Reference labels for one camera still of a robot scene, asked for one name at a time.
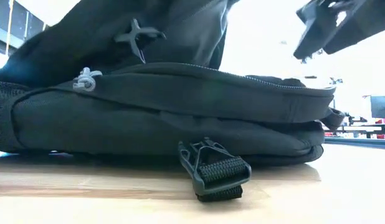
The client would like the black backpack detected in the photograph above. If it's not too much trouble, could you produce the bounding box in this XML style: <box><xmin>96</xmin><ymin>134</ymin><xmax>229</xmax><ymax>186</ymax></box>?
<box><xmin>0</xmin><ymin>0</ymin><xmax>346</xmax><ymax>203</ymax></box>

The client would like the black aluminium table frame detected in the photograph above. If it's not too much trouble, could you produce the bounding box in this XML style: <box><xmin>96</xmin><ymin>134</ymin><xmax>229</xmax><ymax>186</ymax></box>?
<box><xmin>323</xmin><ymin>136</ymin><xmax>385</xmax><ymax>150</ymax></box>

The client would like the yellow hanging cord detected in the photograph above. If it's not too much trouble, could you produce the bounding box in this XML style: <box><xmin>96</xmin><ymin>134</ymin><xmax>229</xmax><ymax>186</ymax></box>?
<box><xmin>5</xmin><ymin>0</ymin><xmax>14</xmax><ymax>57</ymax></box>

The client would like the wooden workbench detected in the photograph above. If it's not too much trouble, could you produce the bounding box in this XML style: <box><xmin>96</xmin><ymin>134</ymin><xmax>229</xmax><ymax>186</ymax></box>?
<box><xmin>323</xmin><ymin>124</ymin><xmax>385</xmax><ymax>133</ymax></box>

